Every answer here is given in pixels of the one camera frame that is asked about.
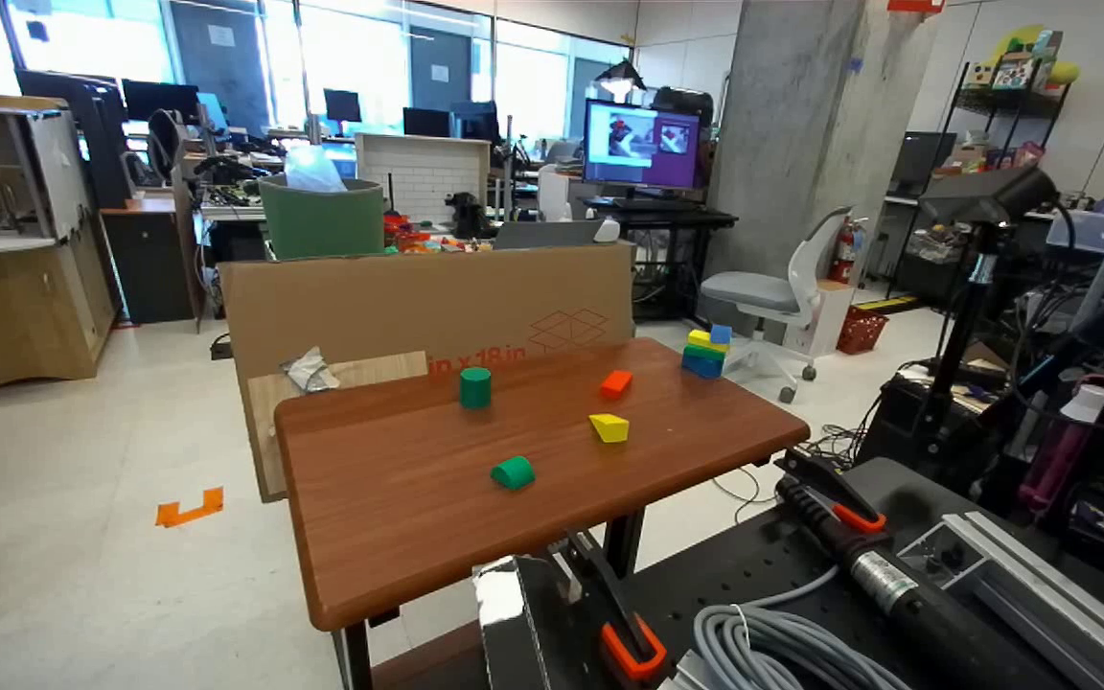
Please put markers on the red fire extinguisher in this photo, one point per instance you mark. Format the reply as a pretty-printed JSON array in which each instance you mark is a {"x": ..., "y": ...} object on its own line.
[{"x": 844, "y": 251}]

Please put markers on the aluminium rail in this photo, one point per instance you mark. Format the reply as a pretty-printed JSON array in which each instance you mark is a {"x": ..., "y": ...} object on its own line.
[{"x": 1037, "y": 603}]

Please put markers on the yellow wedge block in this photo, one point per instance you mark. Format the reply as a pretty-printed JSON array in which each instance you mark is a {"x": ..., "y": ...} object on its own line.
[{"x": 613, "y": 428}]

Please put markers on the computer monitor with purple screen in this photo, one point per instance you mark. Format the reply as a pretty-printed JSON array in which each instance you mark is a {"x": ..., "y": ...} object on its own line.
[{"x": 638, "y": 148}]

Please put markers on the black orange clamp left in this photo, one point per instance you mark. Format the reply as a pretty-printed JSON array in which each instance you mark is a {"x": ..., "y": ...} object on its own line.
[{"x": 626, "y": 640}]

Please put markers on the green cylinder block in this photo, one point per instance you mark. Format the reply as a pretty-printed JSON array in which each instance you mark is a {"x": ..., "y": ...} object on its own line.
[{"x": 477, "y": 388}]

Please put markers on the orange floor tape marker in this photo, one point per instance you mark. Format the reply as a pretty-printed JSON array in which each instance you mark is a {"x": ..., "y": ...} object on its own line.
[{"x": 176, "y": 516}]

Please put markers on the orange block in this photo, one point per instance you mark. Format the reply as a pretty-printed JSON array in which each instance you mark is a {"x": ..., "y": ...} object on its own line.
[{"x": 614, "y": 386}]

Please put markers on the wooden table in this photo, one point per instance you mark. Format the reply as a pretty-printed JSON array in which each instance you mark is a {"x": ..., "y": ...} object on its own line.
[{"x": 399, "y": 489}]

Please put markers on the blue yellow green block stack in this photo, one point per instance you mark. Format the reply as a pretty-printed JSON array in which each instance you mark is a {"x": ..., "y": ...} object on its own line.
[{"x": 709, "y": 351}]

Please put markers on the white office chair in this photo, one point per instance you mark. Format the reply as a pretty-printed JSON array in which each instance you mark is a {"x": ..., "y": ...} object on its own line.
[{"x": 790, "y": 295}]

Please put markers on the wooden cabinet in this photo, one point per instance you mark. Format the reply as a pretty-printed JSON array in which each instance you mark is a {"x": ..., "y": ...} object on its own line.
[{"x": 54, "y": 303}]

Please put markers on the black orange clamp right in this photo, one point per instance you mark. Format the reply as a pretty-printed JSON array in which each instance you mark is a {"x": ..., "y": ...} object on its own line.
[{"x": 833, "y": 493}]

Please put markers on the black shelf with toys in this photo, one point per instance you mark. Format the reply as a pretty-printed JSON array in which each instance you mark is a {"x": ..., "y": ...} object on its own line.
[{"x": 997, "y": 116}]

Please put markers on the black orange clamp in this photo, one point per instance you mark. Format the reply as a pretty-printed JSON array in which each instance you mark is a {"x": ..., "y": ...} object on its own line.
[
  {"x": 626, "y": 640},
  {"x": 833, "y": 493}
]

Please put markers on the cardboard sheet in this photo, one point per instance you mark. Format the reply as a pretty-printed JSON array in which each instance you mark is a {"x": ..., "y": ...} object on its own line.
[{"x": 457, "y": 309}]

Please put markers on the green square block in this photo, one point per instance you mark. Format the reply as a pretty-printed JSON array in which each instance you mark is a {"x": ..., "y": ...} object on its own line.
[{"x": 513, "y": 474}]

